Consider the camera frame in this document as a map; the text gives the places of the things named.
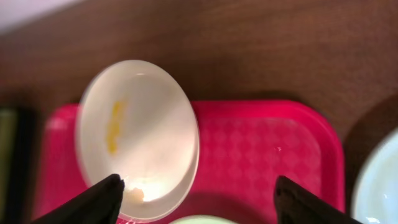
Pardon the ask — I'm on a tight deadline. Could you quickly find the light blue plate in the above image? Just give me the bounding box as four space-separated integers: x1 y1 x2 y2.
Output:
351 129 397 224

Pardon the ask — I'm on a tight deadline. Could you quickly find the red plastic serving tray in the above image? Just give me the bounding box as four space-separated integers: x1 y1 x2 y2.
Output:
30 99 346 224

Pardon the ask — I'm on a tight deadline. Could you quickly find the pale green plate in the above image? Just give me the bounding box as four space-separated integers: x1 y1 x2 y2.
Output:
170 215 237 224

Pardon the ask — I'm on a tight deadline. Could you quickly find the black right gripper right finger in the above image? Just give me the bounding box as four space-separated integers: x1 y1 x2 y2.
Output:
274 175 361 224

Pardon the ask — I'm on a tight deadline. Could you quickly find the cream white plate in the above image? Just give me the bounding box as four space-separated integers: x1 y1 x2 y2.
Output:
75 60 200 223

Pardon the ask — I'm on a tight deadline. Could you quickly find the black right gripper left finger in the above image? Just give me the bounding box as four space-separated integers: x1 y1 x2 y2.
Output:
32 174 125 224

